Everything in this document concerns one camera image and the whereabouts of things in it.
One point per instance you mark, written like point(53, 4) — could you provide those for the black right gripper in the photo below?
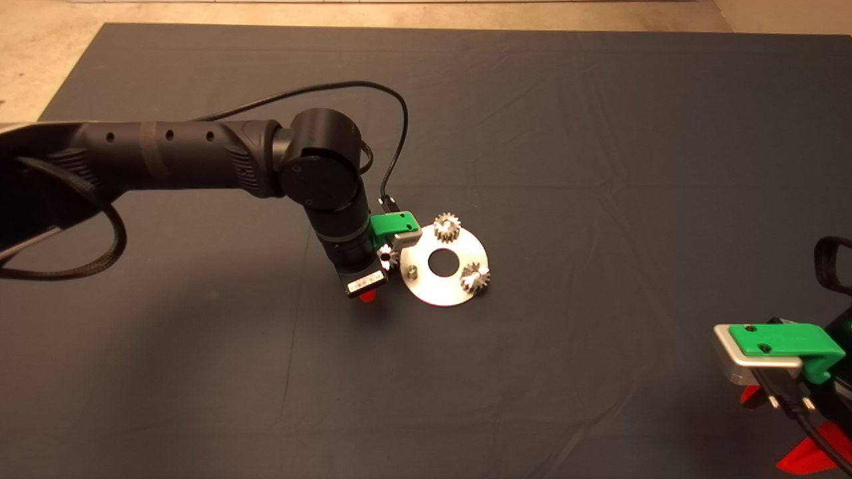
point(840, 399)

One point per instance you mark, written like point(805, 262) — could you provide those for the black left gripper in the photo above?
point(359, 266)

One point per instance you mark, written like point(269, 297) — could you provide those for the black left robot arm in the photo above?
point(166, 153)

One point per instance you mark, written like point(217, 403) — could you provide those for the round metal carrier plate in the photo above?
point(432, 289)

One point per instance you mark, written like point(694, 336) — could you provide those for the dark grey table cloth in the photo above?
point(599, 133)

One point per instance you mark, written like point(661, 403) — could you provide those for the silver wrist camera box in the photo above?
point(409, 238)
point(739, 356)

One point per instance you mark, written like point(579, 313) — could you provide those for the bright green camera mount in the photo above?
point(389, 223)
point(785, 342)

